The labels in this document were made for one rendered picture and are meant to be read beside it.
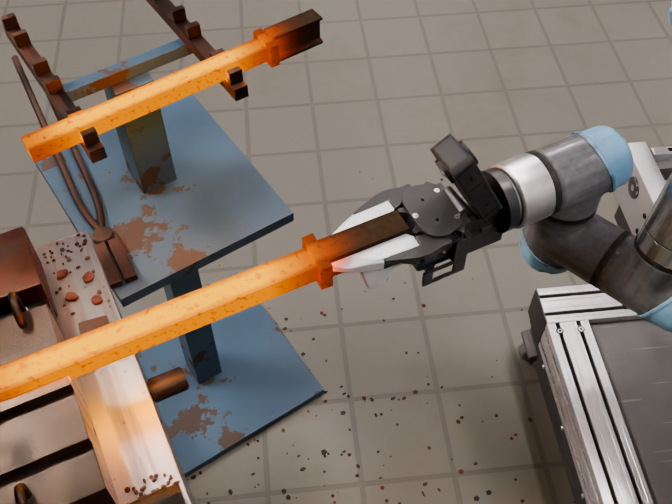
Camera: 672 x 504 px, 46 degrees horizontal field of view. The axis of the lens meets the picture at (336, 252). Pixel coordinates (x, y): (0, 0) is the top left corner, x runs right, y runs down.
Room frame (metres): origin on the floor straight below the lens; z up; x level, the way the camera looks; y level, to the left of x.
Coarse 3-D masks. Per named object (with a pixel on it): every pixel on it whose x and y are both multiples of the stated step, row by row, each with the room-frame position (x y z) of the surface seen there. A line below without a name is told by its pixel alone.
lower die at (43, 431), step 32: (32, 320) 0.41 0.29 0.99; (0, 352) 0.37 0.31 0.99; (32, 352) 0.37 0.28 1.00; (64, 384) 0.34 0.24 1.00; (0, 416) 0.31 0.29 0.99; (32, 416) 0.31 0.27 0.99; (64, 416) 0.31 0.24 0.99; (0, 448) 0.28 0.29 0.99; (32, 448) 0.28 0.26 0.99; (64, 448) 0.28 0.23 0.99; (96, 448) 0.29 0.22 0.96; (0, 480) 0.25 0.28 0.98; (32, 480) 0.26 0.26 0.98; (64, 480) 0.26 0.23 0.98; (96, 480) 0.26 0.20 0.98
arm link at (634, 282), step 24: (648, 216) 0.56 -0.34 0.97; (624, 240) 0.56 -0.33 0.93; (648, 240) 0.53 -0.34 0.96; (600, 264) 0.54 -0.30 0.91; (624, 264) 0.53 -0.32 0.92; (648, 264) 0.51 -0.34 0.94; (600, 288) 0.53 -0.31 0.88; (624, 288) 0.51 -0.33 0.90; (648, 288) 0.50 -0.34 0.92; (648, 312) 0.48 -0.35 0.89
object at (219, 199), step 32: (192, 96) 1.10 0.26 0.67; (192, 128) 1.01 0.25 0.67; (64, 160) 0.93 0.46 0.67; (192, 160) 0.93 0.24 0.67; (224, 160) 0.93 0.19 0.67; (64, 192) 0.86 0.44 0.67; (128, 192) 0.86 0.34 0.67; (160, 192) 0.86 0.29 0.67; (192, 192) 0.86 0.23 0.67; (224, 192) 0.86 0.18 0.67; (256, 192) 0.86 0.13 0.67; (128, 224) 0.79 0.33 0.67; (160, 224) 0.79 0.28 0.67; (192, 224) 0.79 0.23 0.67; (224, 224) 0.79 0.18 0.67; (256, 224) 0.79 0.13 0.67; (128, 256) 0.73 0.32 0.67; (160, 256) 0.73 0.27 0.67; (192, 256) 0.73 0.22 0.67; (128, 288) 0.67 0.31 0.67; (160, 288) 0.68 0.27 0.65
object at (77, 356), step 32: (384, 224) 0.51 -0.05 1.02; (288, 256) 0.47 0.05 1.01; (320, 256) 0.47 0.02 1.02; (224, 288) 0.43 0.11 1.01; (256, 288) 0.43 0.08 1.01; (288, 288) 0.44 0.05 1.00; (128, 320) 0.40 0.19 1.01; (160, 320) 0.40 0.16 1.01; (192, 320) 0.40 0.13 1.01; (64, 352) 0.36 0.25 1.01; (96, 352) 0.36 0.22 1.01; (128, 352) 0.37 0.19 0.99; (0, 384) 0.33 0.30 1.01; (32, 384) 0.33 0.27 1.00
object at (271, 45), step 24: (288, 24) 0.92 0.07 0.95; (312, 24) 0.94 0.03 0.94; (240, 48) 0.88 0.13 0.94; (264, 48) 0.88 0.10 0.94; (288, 48) 0.91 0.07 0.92; (192, 72) 0.83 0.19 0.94; (216, 72) 0.84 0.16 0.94; (120, 96) 0.78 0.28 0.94; (144, 96) 0.78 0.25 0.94; (168, 96) 0.80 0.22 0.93; (72, 120) 0.74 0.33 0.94; (96, 120) 0.74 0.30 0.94; (120, 120) 0.75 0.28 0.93; (24, 144) 0.71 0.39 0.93; (48, 144) 0.70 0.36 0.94; (72, 144) 0.72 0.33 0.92
